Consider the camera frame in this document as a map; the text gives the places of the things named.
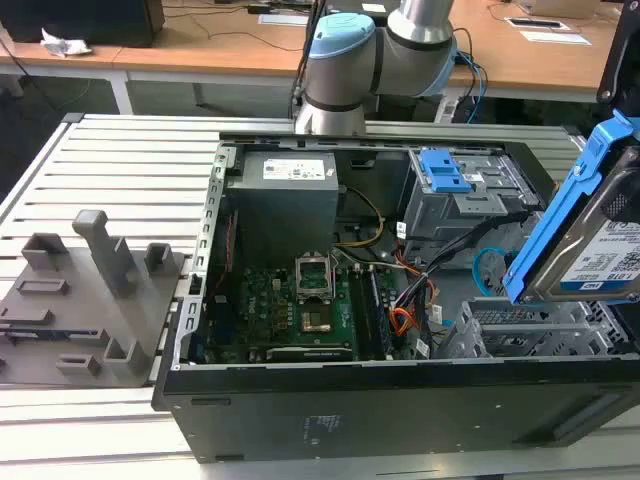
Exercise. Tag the hard disk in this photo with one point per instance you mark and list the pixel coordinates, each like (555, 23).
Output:
(565, 230)

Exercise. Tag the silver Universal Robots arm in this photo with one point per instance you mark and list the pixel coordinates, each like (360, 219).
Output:
(340, 75)

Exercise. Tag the blue empty disk carrier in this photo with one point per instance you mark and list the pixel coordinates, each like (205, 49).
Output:
(445, 172)

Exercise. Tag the grey metal disk bay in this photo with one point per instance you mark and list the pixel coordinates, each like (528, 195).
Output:
(525, 330)

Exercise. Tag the black RAM slot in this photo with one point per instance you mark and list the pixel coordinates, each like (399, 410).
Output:
(359, 315)

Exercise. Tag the white paper sheet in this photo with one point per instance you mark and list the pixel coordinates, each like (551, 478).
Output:
(282, 19)
(555, 37)

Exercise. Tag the grey metal drive cage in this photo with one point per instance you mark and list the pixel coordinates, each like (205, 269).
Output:
(450, 215)

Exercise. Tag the black RAM stick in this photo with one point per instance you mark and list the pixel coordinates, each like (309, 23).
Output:
(381, 320)

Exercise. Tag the grey power supply unit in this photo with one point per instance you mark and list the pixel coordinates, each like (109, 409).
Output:
(285, 200)

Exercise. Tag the CPU socket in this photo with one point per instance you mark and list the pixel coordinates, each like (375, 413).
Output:
(316, 321)

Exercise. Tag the black graphics card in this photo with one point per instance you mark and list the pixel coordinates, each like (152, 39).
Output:
(310, 353)

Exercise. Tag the black open PC case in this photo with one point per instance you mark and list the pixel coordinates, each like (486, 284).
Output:
(380, 415)

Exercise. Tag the green motherboard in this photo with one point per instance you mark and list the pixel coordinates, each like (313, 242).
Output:
(270, 310)

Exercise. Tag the black box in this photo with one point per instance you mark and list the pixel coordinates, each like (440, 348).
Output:
(85, 20)

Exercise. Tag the crumpled white paper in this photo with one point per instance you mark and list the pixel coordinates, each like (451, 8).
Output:
(62, 45)

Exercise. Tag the grey parts rack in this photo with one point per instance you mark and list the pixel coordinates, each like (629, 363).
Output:
(75, 320)

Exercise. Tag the wooden desk white frame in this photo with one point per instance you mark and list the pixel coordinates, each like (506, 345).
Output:
(540, 60)
(175, 47)

